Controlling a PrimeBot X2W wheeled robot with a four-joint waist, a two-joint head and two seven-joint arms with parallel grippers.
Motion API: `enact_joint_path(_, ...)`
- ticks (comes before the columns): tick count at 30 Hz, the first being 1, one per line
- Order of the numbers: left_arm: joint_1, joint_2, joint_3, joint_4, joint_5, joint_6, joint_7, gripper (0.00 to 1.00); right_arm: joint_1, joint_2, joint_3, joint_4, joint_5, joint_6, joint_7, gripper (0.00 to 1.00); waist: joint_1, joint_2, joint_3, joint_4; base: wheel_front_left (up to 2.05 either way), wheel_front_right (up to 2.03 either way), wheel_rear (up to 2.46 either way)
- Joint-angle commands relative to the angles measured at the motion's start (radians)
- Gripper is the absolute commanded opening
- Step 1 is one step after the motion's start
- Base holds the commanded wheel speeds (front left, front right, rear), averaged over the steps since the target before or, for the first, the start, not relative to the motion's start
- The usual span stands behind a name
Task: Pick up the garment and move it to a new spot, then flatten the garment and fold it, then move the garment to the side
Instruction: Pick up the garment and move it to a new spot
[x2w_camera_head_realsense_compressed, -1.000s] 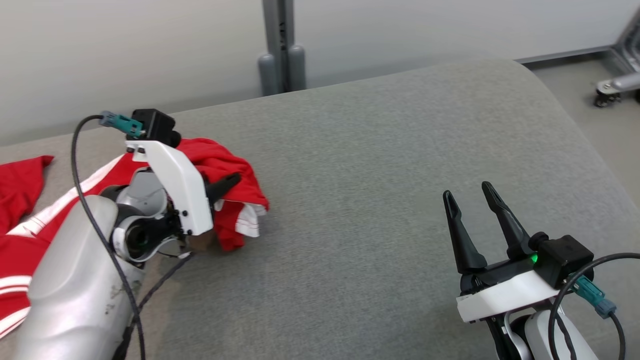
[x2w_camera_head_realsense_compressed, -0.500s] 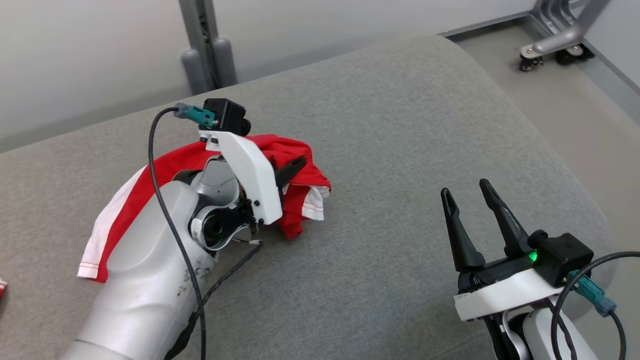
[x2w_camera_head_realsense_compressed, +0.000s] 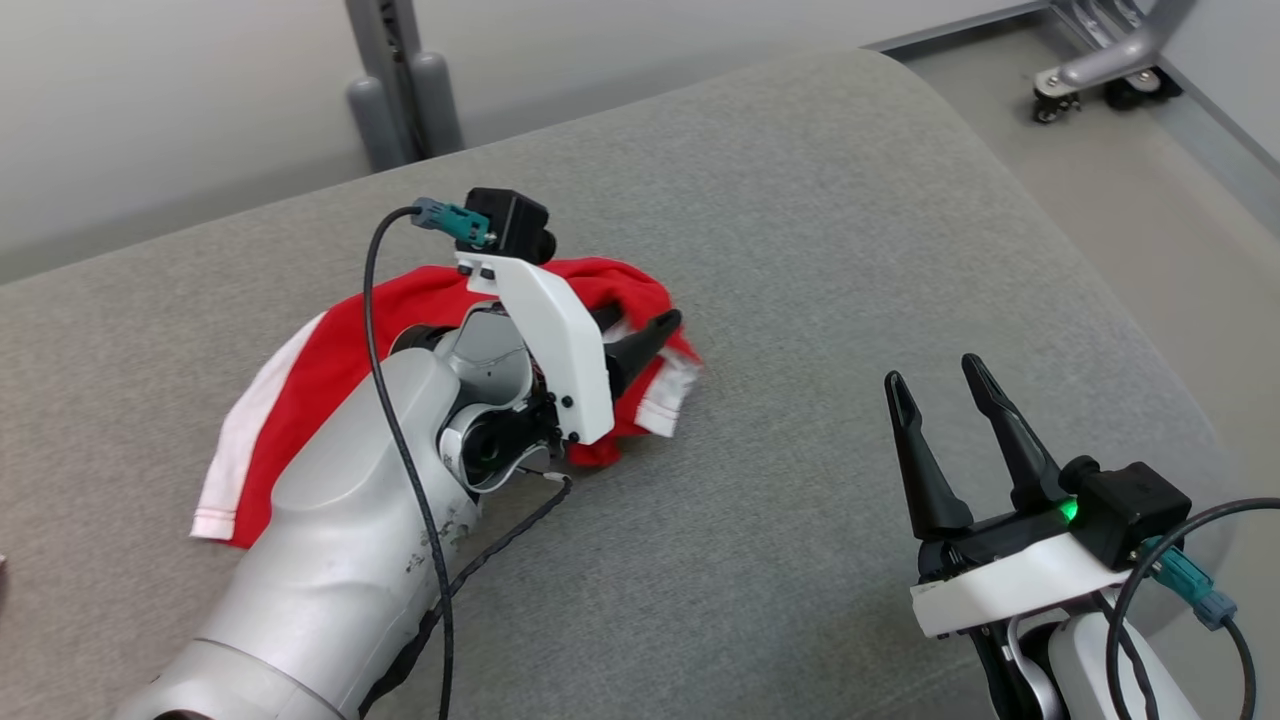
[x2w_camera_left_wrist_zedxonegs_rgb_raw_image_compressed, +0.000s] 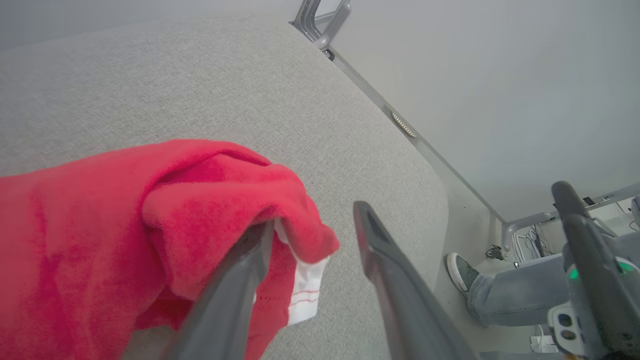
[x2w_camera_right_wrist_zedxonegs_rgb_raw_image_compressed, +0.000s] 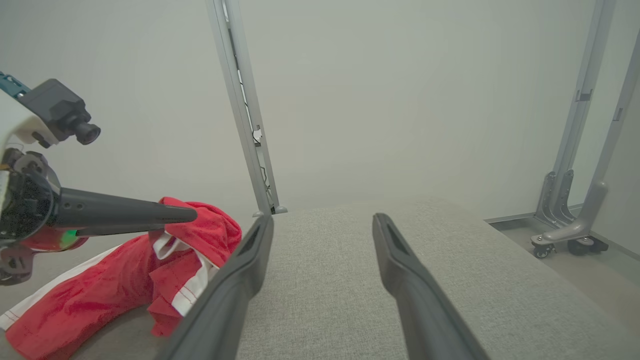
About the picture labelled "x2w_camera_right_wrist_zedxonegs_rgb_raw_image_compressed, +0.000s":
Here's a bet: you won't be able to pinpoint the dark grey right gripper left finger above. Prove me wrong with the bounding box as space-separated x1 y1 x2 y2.
155 214 275 360

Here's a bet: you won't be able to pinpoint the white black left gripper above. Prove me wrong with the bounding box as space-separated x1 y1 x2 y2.
0 90 199 287

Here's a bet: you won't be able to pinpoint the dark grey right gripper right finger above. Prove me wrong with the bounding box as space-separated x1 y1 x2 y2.
372 213 492 360

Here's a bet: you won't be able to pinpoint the red shorts with white stripes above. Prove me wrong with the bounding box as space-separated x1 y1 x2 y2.
0 196 243 360

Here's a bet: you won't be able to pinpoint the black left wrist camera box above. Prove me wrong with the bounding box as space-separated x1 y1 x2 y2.
17 78 102 149

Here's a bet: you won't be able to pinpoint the grey metal partition post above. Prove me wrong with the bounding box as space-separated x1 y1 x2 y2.
205 0 288 218

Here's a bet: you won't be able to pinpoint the teal camera cable plug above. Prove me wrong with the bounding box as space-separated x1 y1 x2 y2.
0 71 31 100

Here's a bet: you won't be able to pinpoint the grey post with bracket feet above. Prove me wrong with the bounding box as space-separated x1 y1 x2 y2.
532 0 618 228

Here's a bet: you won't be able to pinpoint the grey post with caster foot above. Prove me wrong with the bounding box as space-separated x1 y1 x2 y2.
530 30 640 258

